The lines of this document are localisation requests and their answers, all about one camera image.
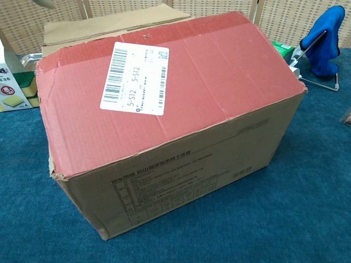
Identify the rectangular steel tray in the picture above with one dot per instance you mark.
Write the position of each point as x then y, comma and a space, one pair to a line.
30, 59

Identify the stack of white paper cups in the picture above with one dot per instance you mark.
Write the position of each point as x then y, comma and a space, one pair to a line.
294, 71

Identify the green printed carton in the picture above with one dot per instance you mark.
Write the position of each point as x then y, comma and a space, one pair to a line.
282, 48

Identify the large red-topped cardboard box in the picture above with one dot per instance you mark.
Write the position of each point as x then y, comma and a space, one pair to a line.
192, 109

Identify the clear pack of brown nuts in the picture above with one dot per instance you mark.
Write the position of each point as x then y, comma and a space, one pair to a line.
346, 116

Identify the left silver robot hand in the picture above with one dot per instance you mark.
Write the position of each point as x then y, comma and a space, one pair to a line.
45, 2

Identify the white plastic clip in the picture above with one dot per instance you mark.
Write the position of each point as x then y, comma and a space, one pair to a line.
297, 53

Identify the woven bamboo folding screen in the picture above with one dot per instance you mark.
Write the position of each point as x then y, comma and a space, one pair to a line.
288, 19

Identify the white green carton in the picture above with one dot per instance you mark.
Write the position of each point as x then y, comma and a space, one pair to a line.
16, 90

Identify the blue cloth glove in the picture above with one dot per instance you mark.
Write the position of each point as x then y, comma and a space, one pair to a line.
326, 46

